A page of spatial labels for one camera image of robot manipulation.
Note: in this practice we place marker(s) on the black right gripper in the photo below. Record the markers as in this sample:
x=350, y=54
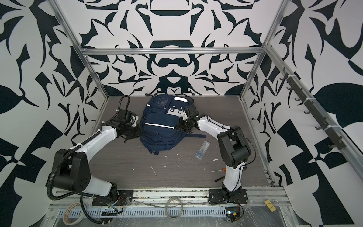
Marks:
x=180, y=126

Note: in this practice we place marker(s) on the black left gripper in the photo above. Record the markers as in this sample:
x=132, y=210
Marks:
x=138, y=134

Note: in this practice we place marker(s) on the navy blue student backpack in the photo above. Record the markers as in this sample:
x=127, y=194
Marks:
x=160, y=129

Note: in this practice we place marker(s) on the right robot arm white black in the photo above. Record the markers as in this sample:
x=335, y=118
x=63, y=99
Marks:
x=235, y=148

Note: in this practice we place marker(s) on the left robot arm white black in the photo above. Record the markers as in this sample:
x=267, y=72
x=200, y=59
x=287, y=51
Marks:
x=71, y=173

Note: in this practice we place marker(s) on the clear plastic pencil case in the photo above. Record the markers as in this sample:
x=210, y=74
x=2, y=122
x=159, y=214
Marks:
x=202, y=150

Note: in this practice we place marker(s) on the roll of clear tape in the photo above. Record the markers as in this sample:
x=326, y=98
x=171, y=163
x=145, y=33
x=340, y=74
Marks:
x=68, y=219

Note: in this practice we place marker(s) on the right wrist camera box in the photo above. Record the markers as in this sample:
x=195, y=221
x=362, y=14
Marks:
x=184, y=116

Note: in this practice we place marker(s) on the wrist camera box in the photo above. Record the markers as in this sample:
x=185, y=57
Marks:
x=134, y=120
x=184, y=116

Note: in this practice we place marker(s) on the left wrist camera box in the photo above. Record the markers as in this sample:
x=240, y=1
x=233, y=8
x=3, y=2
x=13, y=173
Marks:
x=134, y=120

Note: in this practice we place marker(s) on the orange handled screwdriver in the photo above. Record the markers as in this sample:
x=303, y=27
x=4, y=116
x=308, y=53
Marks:
x=221, y=170

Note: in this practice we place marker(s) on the black wall hook rail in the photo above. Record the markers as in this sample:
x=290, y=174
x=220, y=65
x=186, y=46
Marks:
x=315, y=109

